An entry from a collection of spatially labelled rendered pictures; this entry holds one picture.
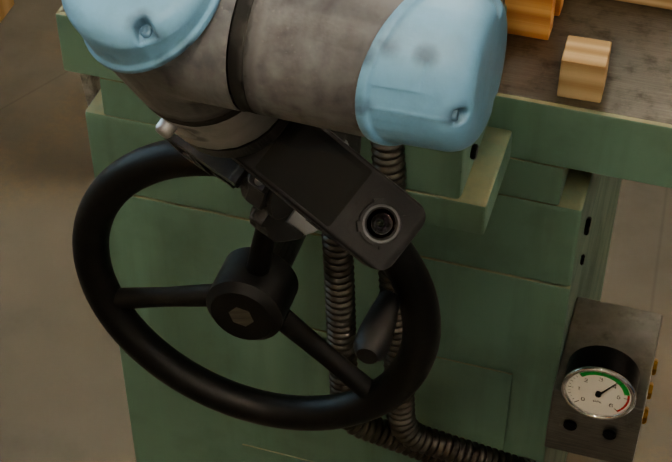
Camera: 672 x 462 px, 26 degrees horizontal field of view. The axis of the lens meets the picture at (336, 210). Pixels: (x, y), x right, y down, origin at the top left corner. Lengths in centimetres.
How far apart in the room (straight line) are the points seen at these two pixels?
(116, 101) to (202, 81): 61
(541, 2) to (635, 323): 34
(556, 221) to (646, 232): 118
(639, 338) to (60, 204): 129
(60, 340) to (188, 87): 155
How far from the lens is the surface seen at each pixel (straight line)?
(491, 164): 112
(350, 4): 63
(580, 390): 125
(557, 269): 124
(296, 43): 63
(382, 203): 80
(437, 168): 107
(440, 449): 125
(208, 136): 75
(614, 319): 136
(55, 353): 218
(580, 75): 112
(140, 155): 103
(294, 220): 89
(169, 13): 63
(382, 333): 100
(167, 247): 136
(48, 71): 270
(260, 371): 144
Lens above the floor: 159
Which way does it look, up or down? 42 degrees down
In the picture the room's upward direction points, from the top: straight up
